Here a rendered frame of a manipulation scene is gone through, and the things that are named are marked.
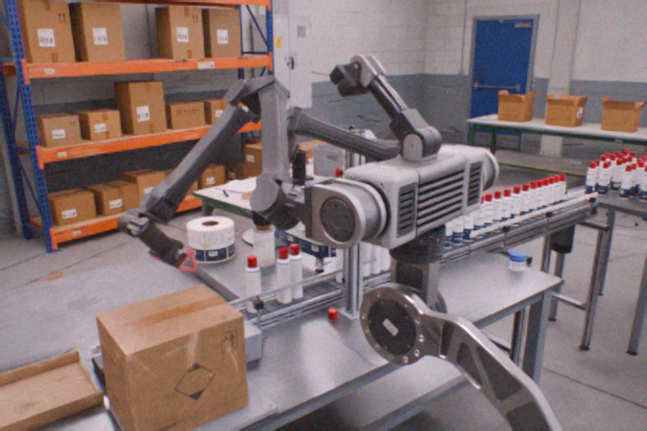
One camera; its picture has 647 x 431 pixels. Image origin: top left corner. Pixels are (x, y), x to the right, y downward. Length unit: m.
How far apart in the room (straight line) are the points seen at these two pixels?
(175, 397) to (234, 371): 0.16
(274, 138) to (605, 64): 8.24
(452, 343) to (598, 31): 8.32
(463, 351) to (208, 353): 0.61
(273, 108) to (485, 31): 8.71
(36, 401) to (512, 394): 1.26
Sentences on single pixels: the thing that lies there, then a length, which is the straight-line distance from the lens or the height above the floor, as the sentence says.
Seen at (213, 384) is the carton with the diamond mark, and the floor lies 0.96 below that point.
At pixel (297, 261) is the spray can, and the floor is 1.03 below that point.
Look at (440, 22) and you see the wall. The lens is 10.44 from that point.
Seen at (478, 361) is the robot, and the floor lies 1.13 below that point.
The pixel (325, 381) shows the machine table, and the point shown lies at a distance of 1.67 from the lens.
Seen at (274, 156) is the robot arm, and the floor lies 1.53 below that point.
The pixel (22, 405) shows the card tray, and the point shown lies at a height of 0.83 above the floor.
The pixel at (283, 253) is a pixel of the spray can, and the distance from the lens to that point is 1.92.
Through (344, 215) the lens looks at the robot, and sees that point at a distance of 1.05.
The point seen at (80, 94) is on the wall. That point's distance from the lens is 6.22.
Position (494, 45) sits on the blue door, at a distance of 9.89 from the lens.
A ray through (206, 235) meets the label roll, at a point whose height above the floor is 1.01.
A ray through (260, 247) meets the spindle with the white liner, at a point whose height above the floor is 1.00.
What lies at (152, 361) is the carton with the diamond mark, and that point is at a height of 1.08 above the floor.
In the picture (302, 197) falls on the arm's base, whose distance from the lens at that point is 1.13.
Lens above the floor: 1.78
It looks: 18 degrees down
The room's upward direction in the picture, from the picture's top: straight up
